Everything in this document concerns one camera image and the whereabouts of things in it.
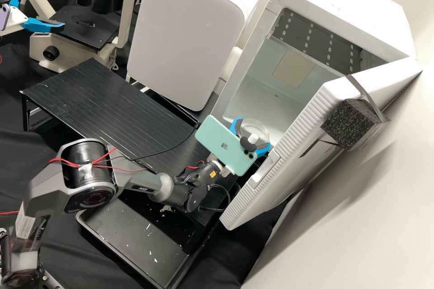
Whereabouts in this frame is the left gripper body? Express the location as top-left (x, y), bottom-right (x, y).
top-left (0, 6), bottom-right (29, 36)

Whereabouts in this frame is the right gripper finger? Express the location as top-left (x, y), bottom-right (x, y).
top-left (254, 142), bottom-right (273, 157)
top-left (230, 117), bottom-right (244, 135)

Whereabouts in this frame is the petri dish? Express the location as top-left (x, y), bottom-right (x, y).
top-left (237, 118), bottom-right (271, 145)

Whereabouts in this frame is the incubator door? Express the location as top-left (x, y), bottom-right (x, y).
top-left (218, 57), bottom-right (425, 232)

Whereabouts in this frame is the white incubator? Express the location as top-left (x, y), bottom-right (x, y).
top-left (215, 0), bottom-right (414, 168)

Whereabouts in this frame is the cream microscope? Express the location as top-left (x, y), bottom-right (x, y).
top-left (0, 0), bottom-right (138, 74)

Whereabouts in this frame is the black platform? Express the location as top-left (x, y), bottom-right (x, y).
top-left (134, 123), bottom-right (246, 256)
top-left (19, 58), bottom-right (200, 166)
top-left (126, 77), bottom-right (201, 126)

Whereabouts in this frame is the white box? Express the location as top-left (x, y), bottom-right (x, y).
top-left (126, 0), bottom-right (268, 112)

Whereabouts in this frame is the black tray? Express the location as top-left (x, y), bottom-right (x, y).
top-left (75, 197), bottom-right (212, 289)

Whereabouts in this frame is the left wrist camera phone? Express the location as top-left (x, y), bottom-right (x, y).
top-left (0, 0), bottom-right (14, 32)

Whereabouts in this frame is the wrist camera phone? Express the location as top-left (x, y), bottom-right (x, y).
top-left (0, 0), bottom-right (14, 32)
top-left (194, 114), bottom-right (260, 178)

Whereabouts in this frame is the right wrist camera phone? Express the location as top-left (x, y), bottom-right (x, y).
top-left (194, 114), bottom-right (260, 178)

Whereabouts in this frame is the black cable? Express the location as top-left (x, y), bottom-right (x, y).
top-left (198, 183), bottom-right (235, 214)
top-left (128, 126), bottom-right (204, 163)

